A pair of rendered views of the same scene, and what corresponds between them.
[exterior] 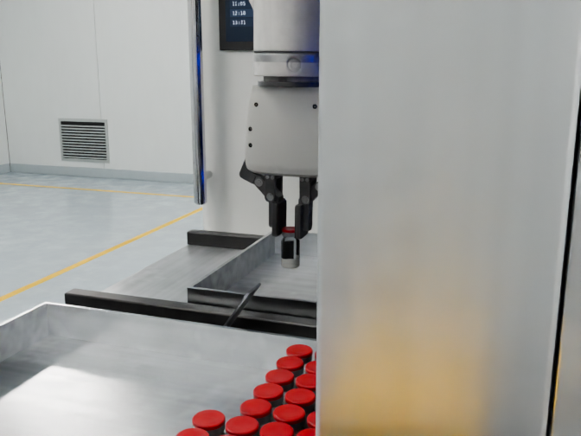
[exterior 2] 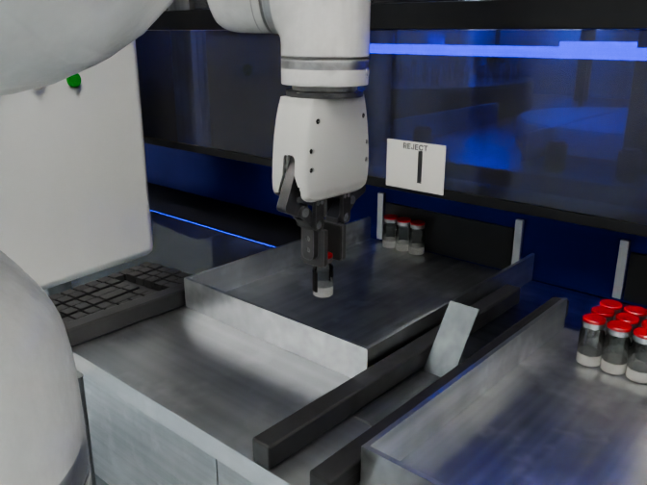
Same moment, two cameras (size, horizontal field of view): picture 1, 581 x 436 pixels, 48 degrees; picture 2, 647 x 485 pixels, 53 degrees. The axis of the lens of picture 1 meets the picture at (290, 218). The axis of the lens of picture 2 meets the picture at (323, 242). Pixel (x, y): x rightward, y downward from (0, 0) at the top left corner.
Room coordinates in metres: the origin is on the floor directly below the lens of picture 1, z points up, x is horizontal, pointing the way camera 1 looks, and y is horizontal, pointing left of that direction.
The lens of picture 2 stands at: (0.48, 0.59, 1.18)
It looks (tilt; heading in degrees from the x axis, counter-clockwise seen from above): 18 degrees down; 292
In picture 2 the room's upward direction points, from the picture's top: straight up
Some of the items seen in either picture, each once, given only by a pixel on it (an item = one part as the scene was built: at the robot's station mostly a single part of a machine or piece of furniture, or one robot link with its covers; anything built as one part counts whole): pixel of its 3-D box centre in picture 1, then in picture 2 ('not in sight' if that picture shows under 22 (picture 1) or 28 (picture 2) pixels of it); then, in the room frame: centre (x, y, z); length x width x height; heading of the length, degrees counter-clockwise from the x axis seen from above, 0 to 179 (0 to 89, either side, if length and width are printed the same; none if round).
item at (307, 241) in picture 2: (269, 205); (306, 236); (0.74, 0.02, 0.98); 0.03 x 0.03 x 0.07; 71
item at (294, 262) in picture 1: (290, 248); (323, 275); (0.73, 0.00, 0.93); 0.02 x 0.02 x 0.04
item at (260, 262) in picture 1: (372, 282); (368, 278); (0.71, -0.09, 0.90); 0.34 x 0.26 x 0.04; 71
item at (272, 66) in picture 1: (293, 67); (325, 74); (0.73, 0.00, 1.14); 0.09 x 0.08 x 0.03; 71
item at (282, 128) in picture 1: (291, 124); (323, 139); (0.73, 0.00, 1.08); 0.10 x 0.07 x 0.11; 71
